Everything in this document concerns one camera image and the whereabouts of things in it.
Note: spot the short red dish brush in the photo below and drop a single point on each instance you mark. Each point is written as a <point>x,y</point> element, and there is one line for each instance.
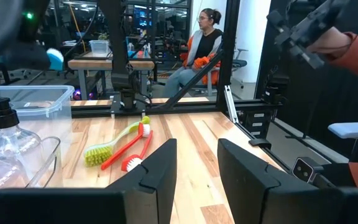
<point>145,130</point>

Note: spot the small black camera box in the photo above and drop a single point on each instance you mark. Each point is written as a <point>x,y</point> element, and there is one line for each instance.
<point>303,170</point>

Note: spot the grey office chair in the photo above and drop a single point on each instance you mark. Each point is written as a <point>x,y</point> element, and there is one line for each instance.
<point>239,63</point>

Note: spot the black table edge clamp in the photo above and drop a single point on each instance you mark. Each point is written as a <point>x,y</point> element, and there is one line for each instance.
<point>259,143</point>

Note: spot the black curtain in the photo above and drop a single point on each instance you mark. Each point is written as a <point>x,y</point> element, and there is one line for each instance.
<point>322,102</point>

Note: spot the wooden background table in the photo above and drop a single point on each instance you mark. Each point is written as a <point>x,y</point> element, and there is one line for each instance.
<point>104,64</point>

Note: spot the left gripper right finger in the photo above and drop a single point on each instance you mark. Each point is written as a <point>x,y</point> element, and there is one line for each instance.
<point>247,193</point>

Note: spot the clear plastic organizer tray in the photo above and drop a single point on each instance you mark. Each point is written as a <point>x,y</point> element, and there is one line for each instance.
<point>56,161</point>

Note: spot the clear box on background table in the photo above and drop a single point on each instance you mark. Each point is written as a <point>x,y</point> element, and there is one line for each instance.
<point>99,48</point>

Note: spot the blue computer monitor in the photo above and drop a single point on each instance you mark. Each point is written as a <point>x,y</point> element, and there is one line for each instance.
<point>143,18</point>

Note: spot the long red dish brush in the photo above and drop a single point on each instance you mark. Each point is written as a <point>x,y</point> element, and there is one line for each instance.
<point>131,163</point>

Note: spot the black box with white labels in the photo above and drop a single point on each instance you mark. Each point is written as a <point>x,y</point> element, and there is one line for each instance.
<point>258,119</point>

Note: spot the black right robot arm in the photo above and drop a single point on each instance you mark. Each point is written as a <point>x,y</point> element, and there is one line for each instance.
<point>117,37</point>

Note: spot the person's hand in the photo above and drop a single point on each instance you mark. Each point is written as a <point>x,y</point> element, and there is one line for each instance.
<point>331,43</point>

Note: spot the grey chair armrest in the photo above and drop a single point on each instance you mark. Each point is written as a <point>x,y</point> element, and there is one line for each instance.
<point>353,129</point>

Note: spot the silver aluminium bracket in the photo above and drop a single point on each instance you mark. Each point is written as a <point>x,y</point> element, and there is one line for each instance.
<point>231,104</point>

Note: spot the yellow-green dish brush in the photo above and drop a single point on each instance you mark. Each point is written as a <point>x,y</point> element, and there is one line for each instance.
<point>98,155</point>

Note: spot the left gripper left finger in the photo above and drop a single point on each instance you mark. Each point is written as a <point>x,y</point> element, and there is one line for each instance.
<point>157,186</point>

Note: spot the person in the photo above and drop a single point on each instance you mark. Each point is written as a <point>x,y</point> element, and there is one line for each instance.
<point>207,43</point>

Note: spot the clear plastic storage bin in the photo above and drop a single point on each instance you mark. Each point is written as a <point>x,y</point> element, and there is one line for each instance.
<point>42,102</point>

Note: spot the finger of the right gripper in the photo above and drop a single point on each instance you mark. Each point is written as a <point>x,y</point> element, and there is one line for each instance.
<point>26,57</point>

